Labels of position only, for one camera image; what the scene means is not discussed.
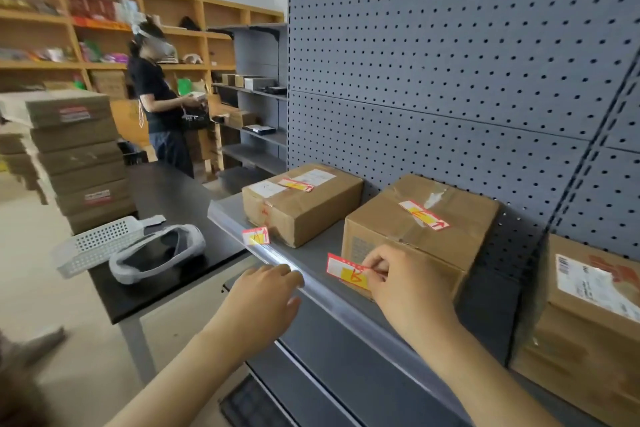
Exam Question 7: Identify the brown cardboard carton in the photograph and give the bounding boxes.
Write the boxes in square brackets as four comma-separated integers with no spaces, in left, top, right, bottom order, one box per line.
[91,70,129,100]

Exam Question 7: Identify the cardboard box with torn tape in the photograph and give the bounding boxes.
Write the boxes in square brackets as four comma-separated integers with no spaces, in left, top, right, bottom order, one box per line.
[341,174,501,303]

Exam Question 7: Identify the small cardboard boxes row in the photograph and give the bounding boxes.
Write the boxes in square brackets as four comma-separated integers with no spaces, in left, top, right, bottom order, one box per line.
[221,73,278,91]

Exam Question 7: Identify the small brown cardboard box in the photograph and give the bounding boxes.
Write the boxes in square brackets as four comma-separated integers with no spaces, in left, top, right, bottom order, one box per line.
[227,110,259,128]

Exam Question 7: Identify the person's right forearm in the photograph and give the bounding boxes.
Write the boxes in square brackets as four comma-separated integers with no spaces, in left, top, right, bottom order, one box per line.
[400,313,563,427]

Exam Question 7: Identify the person's right hand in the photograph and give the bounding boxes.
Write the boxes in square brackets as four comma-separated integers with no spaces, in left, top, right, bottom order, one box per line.
[360,244,464,343]

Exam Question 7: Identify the grey headset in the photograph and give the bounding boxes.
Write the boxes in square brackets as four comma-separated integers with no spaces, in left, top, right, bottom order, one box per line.
[109,224,207,286]

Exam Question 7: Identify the black table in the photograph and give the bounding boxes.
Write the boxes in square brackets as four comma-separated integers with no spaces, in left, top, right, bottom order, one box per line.
[87,161,252,385]

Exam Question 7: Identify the large cardboard box shipping label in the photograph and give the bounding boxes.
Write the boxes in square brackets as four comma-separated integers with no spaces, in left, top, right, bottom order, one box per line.
[510,234,640,427]

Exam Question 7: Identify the grey metal shelf rack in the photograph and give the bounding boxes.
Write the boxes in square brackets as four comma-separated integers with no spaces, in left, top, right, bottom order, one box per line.
[211,23,289,194]

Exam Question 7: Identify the stack of flat cardboard boxes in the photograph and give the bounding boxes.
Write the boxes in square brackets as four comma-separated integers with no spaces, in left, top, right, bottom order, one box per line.
[0,89,137,235]

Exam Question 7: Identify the red packets on shelf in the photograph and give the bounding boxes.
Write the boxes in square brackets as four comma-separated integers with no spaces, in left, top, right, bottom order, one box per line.
[66,0,117,23]

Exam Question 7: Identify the grey pegboard shelf unit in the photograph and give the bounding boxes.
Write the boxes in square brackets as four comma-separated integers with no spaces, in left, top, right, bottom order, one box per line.
[207,0,640,427]

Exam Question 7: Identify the white plastic basket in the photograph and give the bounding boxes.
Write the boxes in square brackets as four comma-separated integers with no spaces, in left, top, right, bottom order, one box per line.
[52,216,147,279]

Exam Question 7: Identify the person's left forearm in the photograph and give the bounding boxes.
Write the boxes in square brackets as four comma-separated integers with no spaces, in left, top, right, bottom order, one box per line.
[104,327,252,427]

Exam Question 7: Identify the red yellow price tag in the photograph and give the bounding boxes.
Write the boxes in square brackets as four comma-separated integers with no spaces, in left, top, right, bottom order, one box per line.
[326,253,373,291]
[242,227,271,247]

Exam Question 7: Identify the red yellow sticker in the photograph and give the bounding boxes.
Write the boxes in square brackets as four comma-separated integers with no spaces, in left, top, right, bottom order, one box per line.
[398,200,451,232]
[278,178,315,193]

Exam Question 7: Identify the black plastic crate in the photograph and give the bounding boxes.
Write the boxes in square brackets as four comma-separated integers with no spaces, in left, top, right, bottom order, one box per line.
[219,373,297,427]

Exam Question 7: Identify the long cardboard box white labels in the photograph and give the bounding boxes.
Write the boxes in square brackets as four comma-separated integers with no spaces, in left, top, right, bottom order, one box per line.
[242,163,364,249]

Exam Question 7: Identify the wooden shelf unit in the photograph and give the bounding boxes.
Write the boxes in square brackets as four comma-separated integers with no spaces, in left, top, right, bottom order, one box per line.
[0,0,286,177]

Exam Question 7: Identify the person's left hand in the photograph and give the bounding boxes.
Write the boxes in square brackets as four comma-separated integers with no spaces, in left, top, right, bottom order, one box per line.
[206,264,305,365]

